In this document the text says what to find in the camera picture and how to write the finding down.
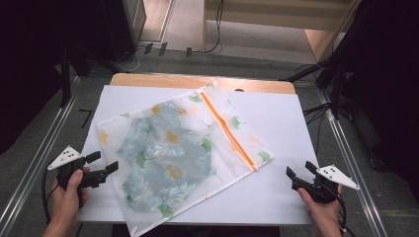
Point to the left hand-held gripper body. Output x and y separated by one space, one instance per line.
67 157

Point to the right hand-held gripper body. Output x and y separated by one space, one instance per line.
332 174

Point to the blue-grey floral garment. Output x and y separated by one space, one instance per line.
164 158

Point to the leaf print mesh laundry bag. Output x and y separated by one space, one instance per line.
237 144

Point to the person's right hand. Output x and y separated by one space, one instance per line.
324 214

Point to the person's left hand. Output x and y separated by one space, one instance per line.
66 204

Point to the white table board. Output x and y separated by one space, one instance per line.
283 131

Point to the wooden table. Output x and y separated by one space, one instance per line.
158 80

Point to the black curtain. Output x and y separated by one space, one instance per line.
26 65
388 82

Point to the dark cabinet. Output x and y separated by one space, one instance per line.
118 29

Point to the aluminium floor rail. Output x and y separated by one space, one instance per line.
349 164
36 158

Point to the light wooden frame furniture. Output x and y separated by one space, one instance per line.
263 18

